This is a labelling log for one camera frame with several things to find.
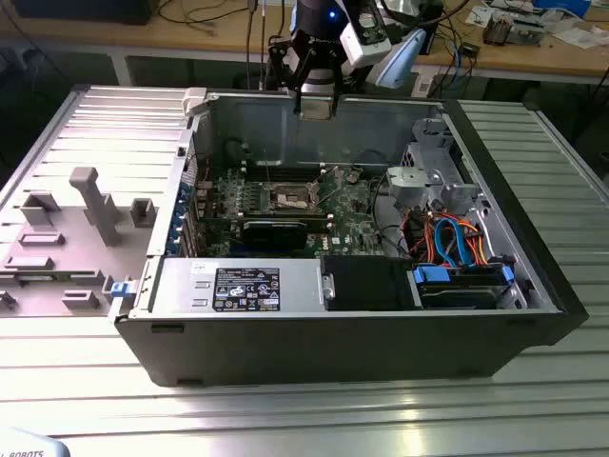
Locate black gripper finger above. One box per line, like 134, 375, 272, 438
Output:
267, 33, 311, 118
327, 45, 344, 118

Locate silver CPU plate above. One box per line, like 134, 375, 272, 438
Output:
300, 97, 334, 121

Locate metal socket cover frame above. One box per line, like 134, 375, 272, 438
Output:
308, 168, 343, 205

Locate white-clip RAM slot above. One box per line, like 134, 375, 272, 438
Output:
241, 163, 326, 170
241, 172, 326, 180

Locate CPU socket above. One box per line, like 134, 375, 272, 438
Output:
267, 182, 316, 214

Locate copper finned CPU cooler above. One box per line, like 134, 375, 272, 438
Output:
481, 11, 514, 48

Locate white label box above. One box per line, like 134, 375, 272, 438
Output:
412, 74, 435, 99

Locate wooden desk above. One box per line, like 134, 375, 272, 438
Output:
0, 0, 609, 88

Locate pale grey case latch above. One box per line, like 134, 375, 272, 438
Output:
181, 87, 211, 118

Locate perforated metal drive cage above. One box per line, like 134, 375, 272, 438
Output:
403, 117, 459, 169

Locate tall black box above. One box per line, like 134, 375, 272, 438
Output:
417, 0, 447, 57

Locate white card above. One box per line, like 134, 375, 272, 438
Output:
464, 5, 494, 28

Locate green motherboard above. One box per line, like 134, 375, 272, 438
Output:
192, 164, 387, 261

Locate black graphics card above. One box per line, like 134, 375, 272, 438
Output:
241, 219, 309, 252

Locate metal drive box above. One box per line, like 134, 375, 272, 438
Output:
509, 17, 547, 48

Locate wide black box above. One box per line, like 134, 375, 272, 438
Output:
13, 0, 154, 26

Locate black drive box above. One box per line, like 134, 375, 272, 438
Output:
321, 255, 416, 313

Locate grey power supply unit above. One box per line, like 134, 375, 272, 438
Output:
150, 258, 325, 316

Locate blue box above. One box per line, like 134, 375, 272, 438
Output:
531, 0, 595, 14

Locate white papers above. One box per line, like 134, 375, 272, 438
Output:
551, 26, 608, 50

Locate hard disk in blue carrier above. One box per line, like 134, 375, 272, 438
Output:
411, 263, 518, 310

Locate black open PC case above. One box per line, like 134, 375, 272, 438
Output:
112, 84, 591, 389

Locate blue plastic clip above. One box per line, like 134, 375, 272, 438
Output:
108, 279, 136, 301

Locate grey parts rack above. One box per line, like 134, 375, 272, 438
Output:
0, 166, 159, 319

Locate green RAM stick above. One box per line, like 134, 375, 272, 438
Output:
18, 269, 100, 282

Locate pale blue teach pendant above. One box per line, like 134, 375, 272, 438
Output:
0, 425, 73, 457

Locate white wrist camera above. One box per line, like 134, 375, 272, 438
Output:
339, 0, 394, 69

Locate hanging black cable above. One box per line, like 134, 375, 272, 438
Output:
244, 0, 259, 91

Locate blue cable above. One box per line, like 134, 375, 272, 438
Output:
452, 45, 470, 99

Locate thin red wire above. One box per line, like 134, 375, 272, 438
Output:
186, 154, 213, 185

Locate silver metal bracket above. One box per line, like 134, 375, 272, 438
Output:
384, 165, 444, 204

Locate thick black sleeved cable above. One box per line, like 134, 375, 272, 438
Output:
372, 176, 411, 261

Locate blue flat wire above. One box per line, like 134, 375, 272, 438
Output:
433, 214, 472, 268

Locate yellow orange wire bundle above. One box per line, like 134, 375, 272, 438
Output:
463, 221, 494, 268

